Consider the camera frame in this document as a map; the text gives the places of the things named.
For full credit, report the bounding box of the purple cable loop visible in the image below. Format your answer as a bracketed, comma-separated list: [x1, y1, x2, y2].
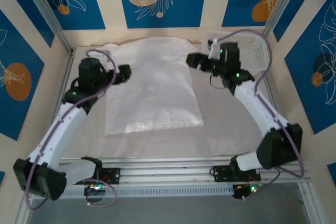
[85, 178, 118, 207]

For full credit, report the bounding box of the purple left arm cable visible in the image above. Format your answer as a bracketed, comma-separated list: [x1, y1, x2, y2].
[25, 49, 118, 210]

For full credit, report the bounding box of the grey slotted cable duct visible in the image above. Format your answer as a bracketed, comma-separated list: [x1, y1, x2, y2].
[62, 185, 234, 198]

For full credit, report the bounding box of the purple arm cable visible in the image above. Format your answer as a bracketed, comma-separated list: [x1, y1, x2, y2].
[220, 29, 307, 190]
[25, 49, 118, 210]

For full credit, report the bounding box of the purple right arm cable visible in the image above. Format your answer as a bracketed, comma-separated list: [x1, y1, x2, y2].
[220, 29, 307, 190]

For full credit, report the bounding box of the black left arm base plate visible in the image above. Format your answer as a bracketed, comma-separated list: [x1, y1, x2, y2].
[99, 167, 121, 184]

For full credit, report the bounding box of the white plastic mesh basket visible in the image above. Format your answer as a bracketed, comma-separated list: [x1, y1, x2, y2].
[203, 29, 272, 71]

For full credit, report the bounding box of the aluminium frame leg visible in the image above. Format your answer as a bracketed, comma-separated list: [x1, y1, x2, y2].
[14, 201, 34, 224]
[298, 182, 322, 224]

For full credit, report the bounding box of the aluminium mounting rail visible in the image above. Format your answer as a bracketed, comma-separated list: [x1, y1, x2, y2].
[56, 155, 312, 187]

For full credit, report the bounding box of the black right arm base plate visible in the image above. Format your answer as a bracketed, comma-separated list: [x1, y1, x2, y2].
[214, 165, 262, 183]

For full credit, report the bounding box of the white t-shirt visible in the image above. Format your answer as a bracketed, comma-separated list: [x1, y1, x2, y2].
[94, 36, 205, 137]

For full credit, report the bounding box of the black cable loop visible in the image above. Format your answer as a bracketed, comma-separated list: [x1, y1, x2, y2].
[209, 76, 224, 90]

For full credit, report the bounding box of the aluminium side rail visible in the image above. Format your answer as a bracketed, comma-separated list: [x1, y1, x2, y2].
[59, 50, 77, 101]
[262, 73, 280, 116]

